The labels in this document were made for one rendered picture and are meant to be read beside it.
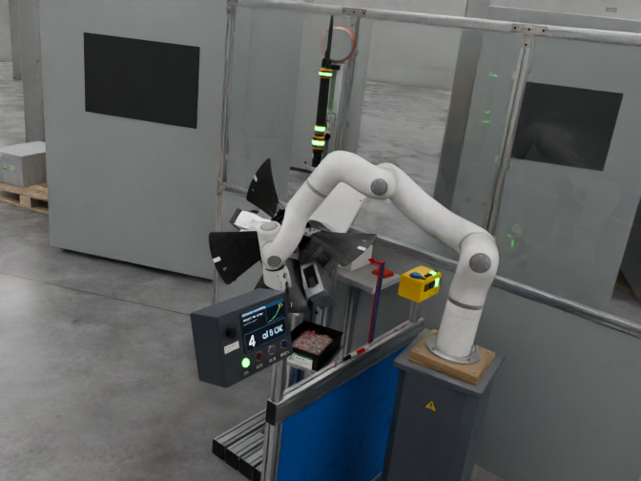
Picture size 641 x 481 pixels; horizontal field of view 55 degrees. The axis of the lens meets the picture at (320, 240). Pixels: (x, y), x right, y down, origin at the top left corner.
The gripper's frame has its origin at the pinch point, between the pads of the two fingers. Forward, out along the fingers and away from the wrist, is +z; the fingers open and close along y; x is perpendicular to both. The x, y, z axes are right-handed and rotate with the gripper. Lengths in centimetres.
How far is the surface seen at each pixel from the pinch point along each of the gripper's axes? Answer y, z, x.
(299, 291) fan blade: -1.7, 2.1, -9.0
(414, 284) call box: -33, 7, -41
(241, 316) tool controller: -34, -40, 45
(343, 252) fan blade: -15.0, -13.9, -21.3
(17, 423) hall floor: 120, 83, 71
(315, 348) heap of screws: -18.1, 13.9, 2.5
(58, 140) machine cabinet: 300, 34, -75
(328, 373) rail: -32.4, 9.9, 12.2
